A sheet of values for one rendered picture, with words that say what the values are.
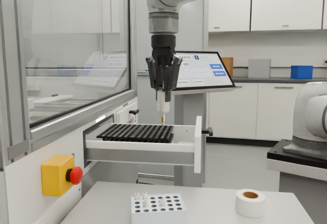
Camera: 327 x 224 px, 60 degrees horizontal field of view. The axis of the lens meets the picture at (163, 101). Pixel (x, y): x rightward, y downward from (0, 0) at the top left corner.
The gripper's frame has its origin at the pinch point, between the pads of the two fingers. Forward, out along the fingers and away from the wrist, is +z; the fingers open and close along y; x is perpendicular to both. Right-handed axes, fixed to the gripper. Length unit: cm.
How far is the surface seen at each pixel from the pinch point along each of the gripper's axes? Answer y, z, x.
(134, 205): -11.0, 20.9, 23.6
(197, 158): -15.0, 14.0, 3.1
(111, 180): 25.7, 32.9, 0.0
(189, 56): 52, -15, -88
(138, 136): 4.0, 10.5, 7.0
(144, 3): 129, -64, -126
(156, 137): -1.0, 10.5, 4.4
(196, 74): 43, -4, -84
